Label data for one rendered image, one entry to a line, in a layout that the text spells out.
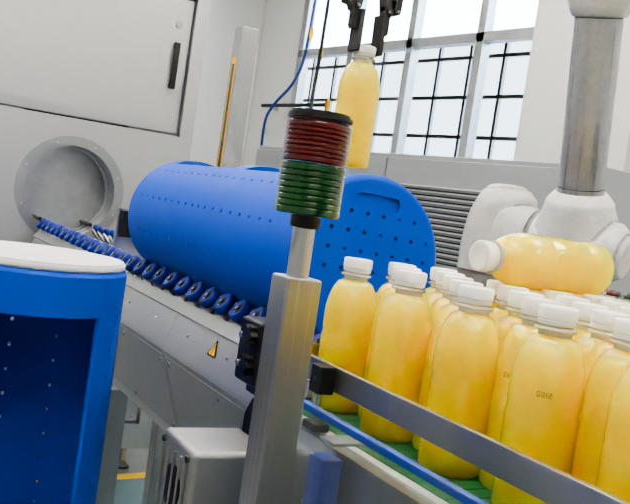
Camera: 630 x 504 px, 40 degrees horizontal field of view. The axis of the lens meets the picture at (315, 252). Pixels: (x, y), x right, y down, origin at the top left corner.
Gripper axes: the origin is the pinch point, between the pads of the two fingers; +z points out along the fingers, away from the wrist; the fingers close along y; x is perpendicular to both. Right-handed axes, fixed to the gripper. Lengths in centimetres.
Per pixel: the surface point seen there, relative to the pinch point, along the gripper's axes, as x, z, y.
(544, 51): -207, -64, -226
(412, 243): 11.2, 34.4, -7.7
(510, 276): 47, 36, 3
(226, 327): -15, 55, 12
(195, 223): -30.3, 37.0, 14.7
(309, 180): 58, 29, 38
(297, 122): 57, 23, 40
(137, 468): -206, 146, -42
